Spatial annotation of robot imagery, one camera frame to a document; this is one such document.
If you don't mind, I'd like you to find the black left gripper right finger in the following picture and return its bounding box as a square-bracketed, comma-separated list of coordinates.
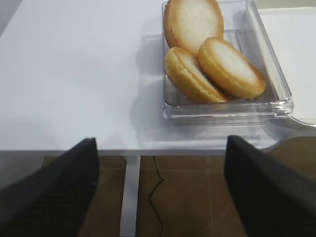
[224, 135, 316, 237]

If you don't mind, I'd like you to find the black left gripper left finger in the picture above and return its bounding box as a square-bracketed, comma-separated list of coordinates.
[0, 138, 99, 237]

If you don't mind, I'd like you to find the white table leg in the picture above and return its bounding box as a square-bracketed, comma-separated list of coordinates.
[120, 156, 141, 237]

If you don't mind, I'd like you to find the clear plastic bun container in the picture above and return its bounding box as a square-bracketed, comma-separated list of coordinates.
[162, 0, 294, 125]

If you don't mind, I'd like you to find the bun half front right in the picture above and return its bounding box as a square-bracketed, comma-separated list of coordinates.
[198, 37, 266, 98]

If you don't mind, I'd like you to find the bun half front left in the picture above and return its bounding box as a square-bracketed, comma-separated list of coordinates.
[164, 47, 232, 104]

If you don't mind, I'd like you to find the white serving tray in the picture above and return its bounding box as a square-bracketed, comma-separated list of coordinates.
[259, 7, 316, 127]

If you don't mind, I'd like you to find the large bun half back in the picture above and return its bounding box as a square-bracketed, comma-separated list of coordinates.
[163, 0, 224, 56]

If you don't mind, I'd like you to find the black floor cable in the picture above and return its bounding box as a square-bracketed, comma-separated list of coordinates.
[149, 155, 163, 237]

